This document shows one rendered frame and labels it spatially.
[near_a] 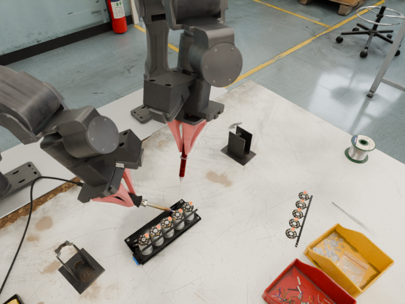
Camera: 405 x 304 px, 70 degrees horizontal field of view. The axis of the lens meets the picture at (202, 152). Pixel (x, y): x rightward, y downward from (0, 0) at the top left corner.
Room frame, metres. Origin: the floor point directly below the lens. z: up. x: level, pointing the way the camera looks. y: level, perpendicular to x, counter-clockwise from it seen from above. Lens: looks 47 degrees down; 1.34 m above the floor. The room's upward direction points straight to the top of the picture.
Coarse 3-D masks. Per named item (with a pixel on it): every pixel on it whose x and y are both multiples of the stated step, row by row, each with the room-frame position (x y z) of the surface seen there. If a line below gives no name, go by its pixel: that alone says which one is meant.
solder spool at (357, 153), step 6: (354, 138) 0.56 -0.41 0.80; (360, 138) 0.56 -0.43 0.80; (366, 138) 0.56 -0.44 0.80; (354, 144) 0.54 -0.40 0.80; (360, 144) 0.54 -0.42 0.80; (366, 144) 0.54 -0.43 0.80; (372, 144) 0.54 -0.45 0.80; (348, 150) 0.56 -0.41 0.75; (354, 150) 0.54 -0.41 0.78; (360, 150) 0.53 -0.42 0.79; (366, 150) 0.52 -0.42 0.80; (348, 156) 0.54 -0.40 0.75; (354, 156) 0.53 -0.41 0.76; (360, 156) 0.52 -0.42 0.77; (366, 156) 0.54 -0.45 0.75; (354, 162) 0.52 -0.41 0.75; (360, 162) 0.52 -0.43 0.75
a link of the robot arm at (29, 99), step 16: (0, 80) 0.35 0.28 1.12; (16, 80) 0.36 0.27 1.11; (32, 80) 0.37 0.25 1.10; (0, 96) 0.32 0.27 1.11; (16, 96) 0.33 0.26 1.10; (32, 96) 0.34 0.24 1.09; (48, 96) 0.36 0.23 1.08; (0, 112) 0.32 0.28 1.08; (16, 112) 0.31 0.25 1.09; (32, 112) 0.32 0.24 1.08; (48, 112) 0.34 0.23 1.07; (32, 128) 0.31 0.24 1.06
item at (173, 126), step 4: (216, 116) 0.39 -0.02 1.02; (176, 120) 0.37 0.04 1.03; (168, 124) 0.37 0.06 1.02; (172, 124) 0.37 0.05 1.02; (176, 124) 0.37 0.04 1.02; (172, 128) 0.37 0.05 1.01; (176, 128) 0.36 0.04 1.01; (172, 132) 0.37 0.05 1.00; (176, 132) 0.36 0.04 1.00; (176, 136) 0.36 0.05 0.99; (180, 136) 0.37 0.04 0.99; (176, 140) 0.37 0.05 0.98; (180, 140) 0.37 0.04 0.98; (180, 144) 0.37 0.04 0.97; (180, 148) 0.37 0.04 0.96; (180, 152) 0.36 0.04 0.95
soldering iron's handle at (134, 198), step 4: (80, 184) 0.33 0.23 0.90; (112, 196) 0.32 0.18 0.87; (116, 196) 0.33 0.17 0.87; (132, 196) 0.33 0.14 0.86; (136, 196) 0.33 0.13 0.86; (140, 196) 0.34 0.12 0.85; (132, 200) 0.32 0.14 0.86; (136, 200) 0.33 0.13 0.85; (140, 200) 0.33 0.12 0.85; (136, 204) 0.32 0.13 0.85
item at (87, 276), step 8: (56, 256) 0.23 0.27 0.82; (72, 256) 0.26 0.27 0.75; (80, 256) 0.26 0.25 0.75; (88, 256) 0.26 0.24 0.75; (64, 264) 0.21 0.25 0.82; (72, 264) 0.24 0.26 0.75; (80, 264) 0.23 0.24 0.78; (88, 264) 0.24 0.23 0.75; (96, 264) 0.24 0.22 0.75; (64, 272) 0.22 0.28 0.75; (72, 272) 0.20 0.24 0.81; (80, 272) 0.22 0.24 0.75; (88, 272) 0.22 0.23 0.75; (96, 272) 0.22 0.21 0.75; (72, 280) 0.21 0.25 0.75; (80, 280) 0.21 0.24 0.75; (88, 280) 0.21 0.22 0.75; (80, 288) 0.19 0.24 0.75
